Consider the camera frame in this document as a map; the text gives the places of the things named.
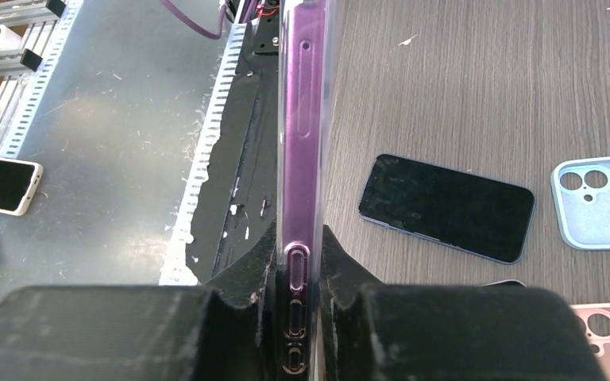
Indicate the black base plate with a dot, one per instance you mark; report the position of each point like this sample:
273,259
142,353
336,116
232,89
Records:
228,199

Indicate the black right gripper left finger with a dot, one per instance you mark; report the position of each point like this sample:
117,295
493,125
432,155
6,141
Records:
211,332

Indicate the black smartphone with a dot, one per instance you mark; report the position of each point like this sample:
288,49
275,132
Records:
506,283

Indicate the white phone off table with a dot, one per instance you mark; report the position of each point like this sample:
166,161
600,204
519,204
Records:
19,180

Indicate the dark phone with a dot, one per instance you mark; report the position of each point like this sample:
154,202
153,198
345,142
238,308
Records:
306,30

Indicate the light blue phone case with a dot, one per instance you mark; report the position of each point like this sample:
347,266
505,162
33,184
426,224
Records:
581,192

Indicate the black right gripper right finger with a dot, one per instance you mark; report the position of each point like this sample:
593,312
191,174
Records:
377,331

